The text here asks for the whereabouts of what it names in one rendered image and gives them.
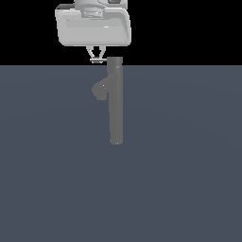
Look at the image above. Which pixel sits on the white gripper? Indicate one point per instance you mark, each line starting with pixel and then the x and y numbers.
pixel 94 31

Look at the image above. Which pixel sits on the grey faucet post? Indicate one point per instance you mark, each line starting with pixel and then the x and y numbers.
pixel 115 119

